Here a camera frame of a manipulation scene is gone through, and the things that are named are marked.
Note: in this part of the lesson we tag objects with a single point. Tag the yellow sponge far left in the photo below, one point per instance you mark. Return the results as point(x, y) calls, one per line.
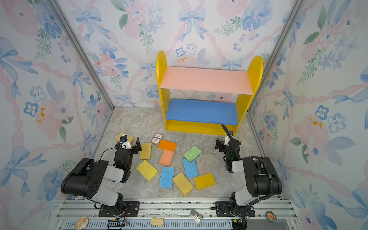
point(130, 138)

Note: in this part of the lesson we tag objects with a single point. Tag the light orange sponge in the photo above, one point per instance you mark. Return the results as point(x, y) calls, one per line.
point(166, 158)

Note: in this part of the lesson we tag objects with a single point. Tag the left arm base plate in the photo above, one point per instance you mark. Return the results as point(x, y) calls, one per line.
point(125, 209)

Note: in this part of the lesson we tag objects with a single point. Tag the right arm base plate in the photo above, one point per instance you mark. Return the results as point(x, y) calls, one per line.
point(228, 209)

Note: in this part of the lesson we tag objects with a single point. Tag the blue sponge right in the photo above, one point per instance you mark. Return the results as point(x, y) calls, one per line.
point(190, 168)

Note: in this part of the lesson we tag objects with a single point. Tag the round patterned badge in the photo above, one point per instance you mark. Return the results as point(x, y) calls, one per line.
point(271, 216)

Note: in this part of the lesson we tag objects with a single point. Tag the playing card box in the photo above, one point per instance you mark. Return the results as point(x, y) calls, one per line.
point(157, 139)

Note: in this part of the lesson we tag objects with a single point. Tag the metal clip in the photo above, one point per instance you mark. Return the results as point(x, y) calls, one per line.
point(196, 216)

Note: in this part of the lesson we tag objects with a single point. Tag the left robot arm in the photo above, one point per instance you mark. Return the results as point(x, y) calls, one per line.
point(86, 179)

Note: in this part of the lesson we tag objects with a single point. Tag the dark orange sponge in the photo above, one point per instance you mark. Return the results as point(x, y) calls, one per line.
point(167, 145)

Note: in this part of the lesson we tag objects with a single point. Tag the dull yellow sponge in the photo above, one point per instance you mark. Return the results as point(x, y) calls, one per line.
point(145, 153)

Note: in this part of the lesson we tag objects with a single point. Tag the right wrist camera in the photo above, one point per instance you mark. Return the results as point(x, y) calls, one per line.
point(227, 139)

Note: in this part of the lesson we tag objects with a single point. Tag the yellow shelf pink blue boards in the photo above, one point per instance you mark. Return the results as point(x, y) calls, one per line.
point(206, 117)

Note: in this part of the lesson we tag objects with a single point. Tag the bright yellow sponge left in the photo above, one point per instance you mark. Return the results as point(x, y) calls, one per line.
point(147, 170)

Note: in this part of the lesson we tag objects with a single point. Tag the deep yellow sponge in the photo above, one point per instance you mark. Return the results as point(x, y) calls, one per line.
point(204, 181)

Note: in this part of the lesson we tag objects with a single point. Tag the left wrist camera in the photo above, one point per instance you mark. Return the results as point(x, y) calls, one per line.
point(124, 142)

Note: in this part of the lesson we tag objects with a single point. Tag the blue sponge front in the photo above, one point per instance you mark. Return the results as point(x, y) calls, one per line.
point(166, 177)

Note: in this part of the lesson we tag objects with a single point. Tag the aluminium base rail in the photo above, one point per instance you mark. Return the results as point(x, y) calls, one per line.
point(176, 215)

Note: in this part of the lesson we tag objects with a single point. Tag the small wooden block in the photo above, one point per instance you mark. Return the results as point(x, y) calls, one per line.
point(157, 222)

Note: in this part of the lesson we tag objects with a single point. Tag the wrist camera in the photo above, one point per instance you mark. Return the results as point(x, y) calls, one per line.
point(227, 139)
point(124, 142)

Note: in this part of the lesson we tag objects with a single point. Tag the round wooden disc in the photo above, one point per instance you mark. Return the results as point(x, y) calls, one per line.
point(81, 223)

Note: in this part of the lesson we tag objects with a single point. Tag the tan yellow sponge front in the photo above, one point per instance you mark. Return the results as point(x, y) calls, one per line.
point(183, 184)

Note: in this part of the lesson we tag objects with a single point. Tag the green sponge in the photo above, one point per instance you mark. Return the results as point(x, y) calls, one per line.
point(192, 153)

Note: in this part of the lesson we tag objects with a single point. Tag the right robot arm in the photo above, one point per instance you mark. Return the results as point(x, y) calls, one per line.
point(242, 197)

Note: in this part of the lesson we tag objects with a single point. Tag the blue sponge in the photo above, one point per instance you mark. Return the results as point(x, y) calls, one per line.
point(166, 177)
point(190, 168)

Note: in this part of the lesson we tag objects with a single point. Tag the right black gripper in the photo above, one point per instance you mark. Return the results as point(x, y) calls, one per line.
point(227, 146)

